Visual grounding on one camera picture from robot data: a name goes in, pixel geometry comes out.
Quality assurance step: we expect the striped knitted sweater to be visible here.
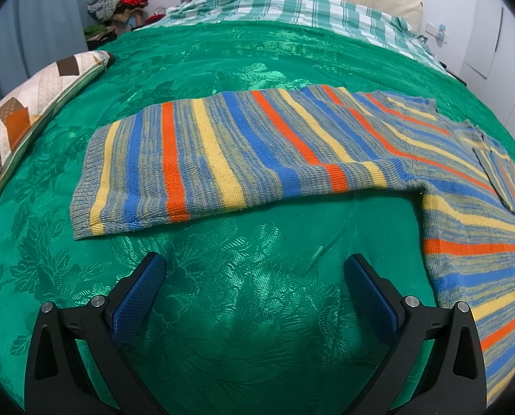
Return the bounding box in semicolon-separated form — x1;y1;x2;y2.
69;85;515;407

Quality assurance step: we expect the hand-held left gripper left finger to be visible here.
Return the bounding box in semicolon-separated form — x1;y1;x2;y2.
24;251;167;415

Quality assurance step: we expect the pile of mixed clothes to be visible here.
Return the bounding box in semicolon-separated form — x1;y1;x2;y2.
84;6;167;50

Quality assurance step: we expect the green plaid bed sheet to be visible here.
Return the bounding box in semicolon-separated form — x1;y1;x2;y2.
134;0;450;74

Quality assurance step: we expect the wall socket with blue plug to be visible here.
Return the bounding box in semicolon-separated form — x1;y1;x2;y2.
425;23;450;45

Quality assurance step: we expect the white wardrobe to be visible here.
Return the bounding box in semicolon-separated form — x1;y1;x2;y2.
458;4;515;126

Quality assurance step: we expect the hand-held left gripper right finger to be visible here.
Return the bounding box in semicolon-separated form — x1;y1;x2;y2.
343;254;487;415

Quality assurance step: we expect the blue-grey curtain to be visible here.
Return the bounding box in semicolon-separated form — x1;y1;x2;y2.
0;0;126;113

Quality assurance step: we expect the green floral bedspread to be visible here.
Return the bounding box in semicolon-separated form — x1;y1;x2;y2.
0;24;515;415

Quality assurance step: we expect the grey knitted cloth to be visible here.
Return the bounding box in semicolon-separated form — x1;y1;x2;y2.
87;0;150;21

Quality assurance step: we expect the cream brown patterned cushion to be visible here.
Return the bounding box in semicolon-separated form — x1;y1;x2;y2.
0;50;115;217

